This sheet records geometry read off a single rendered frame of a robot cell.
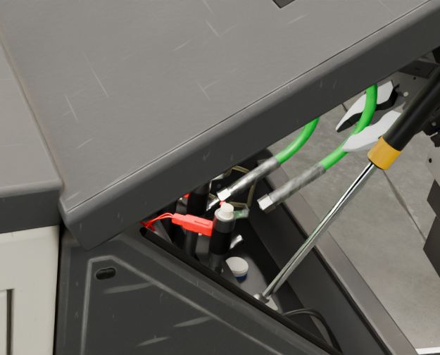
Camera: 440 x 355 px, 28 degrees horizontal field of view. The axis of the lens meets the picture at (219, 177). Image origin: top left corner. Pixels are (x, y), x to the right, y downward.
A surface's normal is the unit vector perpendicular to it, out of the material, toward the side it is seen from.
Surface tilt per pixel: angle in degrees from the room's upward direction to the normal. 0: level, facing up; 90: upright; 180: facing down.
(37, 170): 0
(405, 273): 0
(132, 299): 90
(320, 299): 90
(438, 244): 90
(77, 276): 90
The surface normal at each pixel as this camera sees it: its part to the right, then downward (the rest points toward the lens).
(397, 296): 0.15, -0.79
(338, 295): -0.91, 0.13
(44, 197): 0.39, 0.60
